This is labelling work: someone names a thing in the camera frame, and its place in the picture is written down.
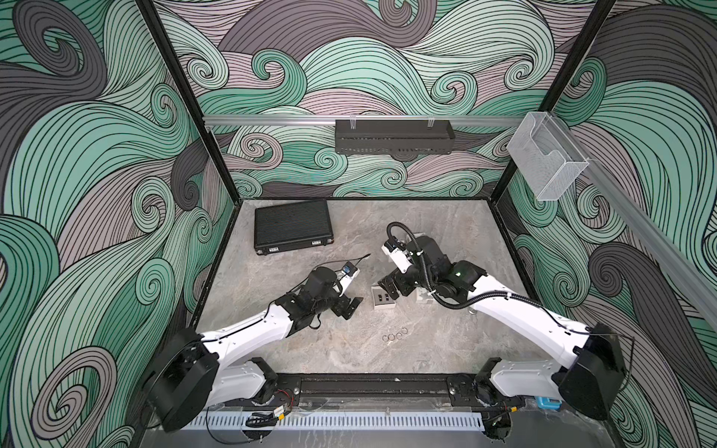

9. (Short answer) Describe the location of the black ribbed briefcase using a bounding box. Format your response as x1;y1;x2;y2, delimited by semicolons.
254;200;334;256

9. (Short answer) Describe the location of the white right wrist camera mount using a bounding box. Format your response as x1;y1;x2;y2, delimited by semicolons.
382;239;413;274

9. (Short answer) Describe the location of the clear acrylic wall holder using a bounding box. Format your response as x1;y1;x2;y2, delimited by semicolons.
507;112;589;202

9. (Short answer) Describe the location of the white gift box bow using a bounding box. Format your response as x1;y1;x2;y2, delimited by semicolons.
413;290;435;305

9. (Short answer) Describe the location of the white slotted cable duct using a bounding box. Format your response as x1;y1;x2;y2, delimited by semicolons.
183;412;485;432

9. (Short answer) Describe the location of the black wall tray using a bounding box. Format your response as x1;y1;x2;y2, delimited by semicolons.
334;119;456;161

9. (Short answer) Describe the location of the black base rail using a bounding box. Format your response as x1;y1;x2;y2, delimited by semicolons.
150;371;595;410

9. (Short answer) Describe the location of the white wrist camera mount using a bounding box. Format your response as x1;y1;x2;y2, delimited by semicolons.
335;261;360;295
382;239;413;274

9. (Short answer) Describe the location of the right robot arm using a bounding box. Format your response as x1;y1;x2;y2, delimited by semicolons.
378;221;629;420

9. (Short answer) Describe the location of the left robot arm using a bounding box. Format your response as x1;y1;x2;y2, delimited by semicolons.
140;261;361;433

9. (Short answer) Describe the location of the black corner frame post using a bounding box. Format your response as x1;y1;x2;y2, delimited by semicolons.
136;0;242;207

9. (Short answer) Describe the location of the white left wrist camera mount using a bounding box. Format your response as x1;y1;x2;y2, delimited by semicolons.
335;261;360;295

